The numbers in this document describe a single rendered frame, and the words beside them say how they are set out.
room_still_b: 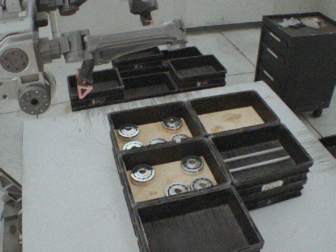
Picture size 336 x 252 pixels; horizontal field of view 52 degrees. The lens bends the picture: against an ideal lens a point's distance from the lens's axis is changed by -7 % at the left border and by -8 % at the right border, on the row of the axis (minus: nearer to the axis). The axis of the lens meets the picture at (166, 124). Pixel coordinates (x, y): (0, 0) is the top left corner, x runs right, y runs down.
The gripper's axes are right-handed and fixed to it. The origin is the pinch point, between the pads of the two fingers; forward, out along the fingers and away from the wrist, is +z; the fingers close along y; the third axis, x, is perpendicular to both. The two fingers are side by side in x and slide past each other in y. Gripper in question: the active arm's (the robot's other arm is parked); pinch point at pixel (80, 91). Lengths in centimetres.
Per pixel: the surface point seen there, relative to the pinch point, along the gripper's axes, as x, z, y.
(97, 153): -16.7, 33.6, -1.9
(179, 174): -42, 10, -40
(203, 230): -43, 10, -71
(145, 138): -34.1, 12.9, -12.3
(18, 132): 20, 122, 123
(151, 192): -29, 15, -47
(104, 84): -38, 47, 99
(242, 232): -56, 5, -76
